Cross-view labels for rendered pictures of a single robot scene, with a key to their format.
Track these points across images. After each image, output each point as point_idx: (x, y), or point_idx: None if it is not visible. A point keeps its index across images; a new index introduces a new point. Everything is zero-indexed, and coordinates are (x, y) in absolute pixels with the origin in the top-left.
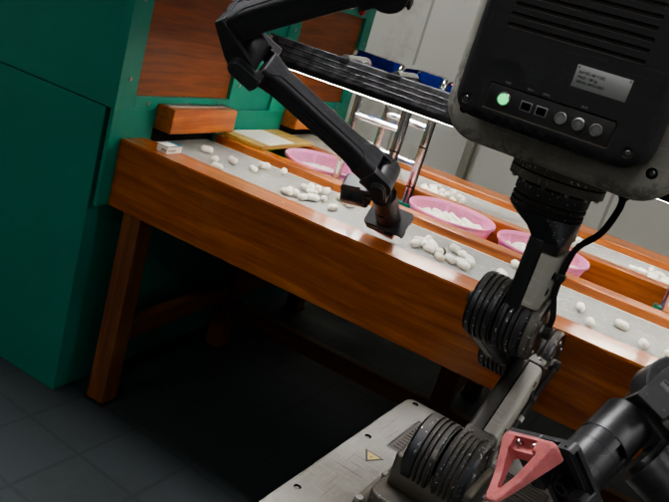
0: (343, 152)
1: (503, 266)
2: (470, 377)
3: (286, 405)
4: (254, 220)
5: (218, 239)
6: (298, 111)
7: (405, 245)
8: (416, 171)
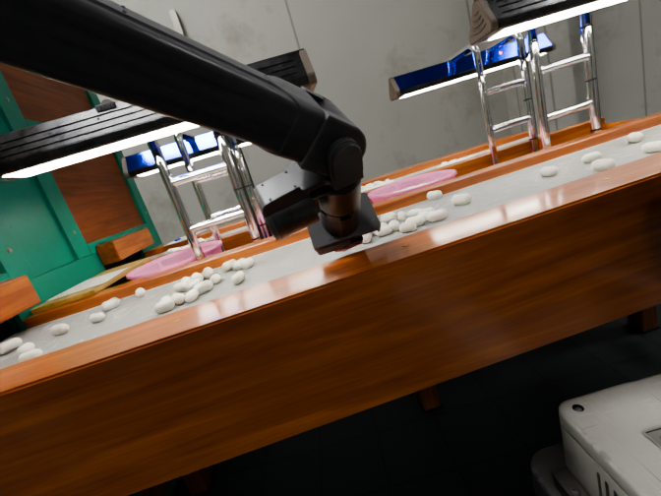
0: (241, 113)
1: (430, 203)
2: (621, 315)
3: (314, 480)
4: (152, 389)
5: (114, 467)
6: (30, 31)
7: (360, 246)
8: (259, 208)
